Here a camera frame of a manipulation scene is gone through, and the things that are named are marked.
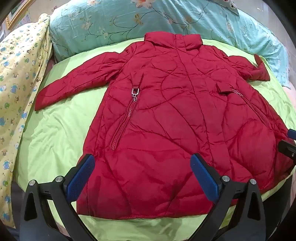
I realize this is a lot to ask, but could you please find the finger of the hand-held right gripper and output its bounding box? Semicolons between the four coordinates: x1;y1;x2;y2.
278;128;296;161

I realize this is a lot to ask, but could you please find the white patterned pillow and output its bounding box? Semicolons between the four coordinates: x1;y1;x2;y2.
217;0;240;15

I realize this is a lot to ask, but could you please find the red quilted coat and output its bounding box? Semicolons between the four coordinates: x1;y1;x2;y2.
34;31;295;220

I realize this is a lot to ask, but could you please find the pink bed sheet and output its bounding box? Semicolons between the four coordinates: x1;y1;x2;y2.
45;54;58;70

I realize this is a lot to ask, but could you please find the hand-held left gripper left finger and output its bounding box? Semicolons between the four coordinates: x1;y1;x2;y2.
20;153;96;241

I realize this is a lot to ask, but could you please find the gold framed landscape painting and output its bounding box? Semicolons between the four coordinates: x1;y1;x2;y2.
6;0;30;29

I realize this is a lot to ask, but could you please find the teal floral pillow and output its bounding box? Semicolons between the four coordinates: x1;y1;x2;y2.
49;0;289;88

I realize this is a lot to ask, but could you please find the light green bed sheet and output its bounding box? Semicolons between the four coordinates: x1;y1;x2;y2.
14;38;296;241

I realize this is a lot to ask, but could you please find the yellow printed quilt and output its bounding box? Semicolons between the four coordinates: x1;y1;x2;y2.
0;13;52;230

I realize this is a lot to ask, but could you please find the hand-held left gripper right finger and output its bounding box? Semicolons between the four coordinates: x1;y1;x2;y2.
190;153;264;241

